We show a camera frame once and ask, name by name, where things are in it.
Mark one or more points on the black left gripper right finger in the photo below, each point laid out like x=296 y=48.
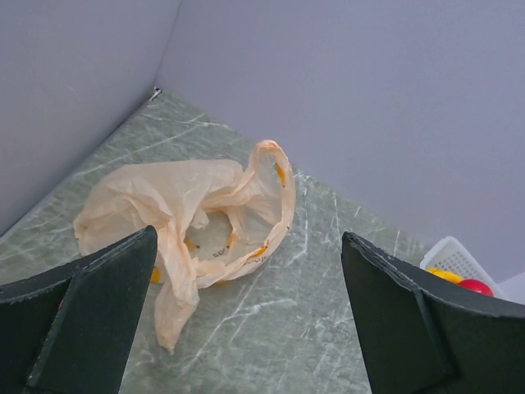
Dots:
x=421 y=334

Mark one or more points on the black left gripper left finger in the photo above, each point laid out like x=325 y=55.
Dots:
x=70 y=329

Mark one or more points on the yellow banana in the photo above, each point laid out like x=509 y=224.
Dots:
x=446 y=275

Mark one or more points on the large red apple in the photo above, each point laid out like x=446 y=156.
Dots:
x=476 y=286

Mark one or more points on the peach plastic bag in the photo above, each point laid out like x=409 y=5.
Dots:
x=216 y=220

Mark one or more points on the white perforated plastic basket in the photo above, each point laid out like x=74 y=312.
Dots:
x=450 y=255

